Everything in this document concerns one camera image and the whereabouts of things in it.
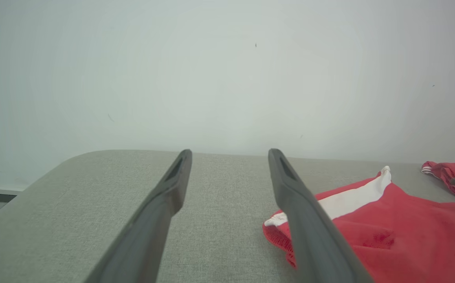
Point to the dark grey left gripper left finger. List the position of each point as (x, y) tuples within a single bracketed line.
[(149, 236)]

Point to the red shorts with white stripe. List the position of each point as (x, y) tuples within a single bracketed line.
[(408, 236)]

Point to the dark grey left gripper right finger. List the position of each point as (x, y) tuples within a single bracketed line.
[(314, 236)]

